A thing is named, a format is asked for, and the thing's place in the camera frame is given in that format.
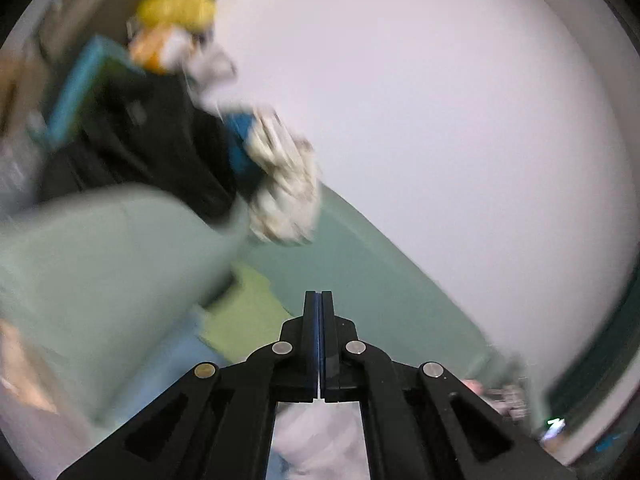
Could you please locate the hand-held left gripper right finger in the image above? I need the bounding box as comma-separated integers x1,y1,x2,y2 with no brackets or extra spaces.
322,290,576,480

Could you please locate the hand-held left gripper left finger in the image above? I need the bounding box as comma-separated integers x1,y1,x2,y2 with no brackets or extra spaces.
57,290,321,480

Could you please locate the grey knitted sweater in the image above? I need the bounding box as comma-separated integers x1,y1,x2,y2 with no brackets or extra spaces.
272,402,372,480

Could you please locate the lime green folded cloth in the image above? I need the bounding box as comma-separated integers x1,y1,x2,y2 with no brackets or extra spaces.
200,264,301,362

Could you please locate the pale green bedsheet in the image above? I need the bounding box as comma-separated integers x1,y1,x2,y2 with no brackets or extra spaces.
240,180,506,381

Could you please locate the white and beige fabric bundle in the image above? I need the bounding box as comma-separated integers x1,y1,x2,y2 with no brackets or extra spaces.
245,105,324,247

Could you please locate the blue pouch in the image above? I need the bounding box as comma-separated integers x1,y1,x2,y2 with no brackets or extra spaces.
222,109,267,197

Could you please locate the pale green pillow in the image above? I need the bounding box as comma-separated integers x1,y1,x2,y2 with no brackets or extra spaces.
0,184,251,426

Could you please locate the peach cloth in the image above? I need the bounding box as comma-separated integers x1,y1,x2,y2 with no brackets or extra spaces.
0,320,57,413

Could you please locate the white crumpled paper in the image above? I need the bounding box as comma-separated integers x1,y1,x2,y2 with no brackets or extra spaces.
184,39,239,107

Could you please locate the orange and white packet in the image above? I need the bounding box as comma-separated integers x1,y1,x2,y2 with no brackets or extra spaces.
127,27,197,76

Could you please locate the teal box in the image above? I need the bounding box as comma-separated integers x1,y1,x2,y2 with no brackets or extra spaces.
44,35,147,150

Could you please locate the yellow cloth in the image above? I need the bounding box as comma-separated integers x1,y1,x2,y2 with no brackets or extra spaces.
136,0,224,37

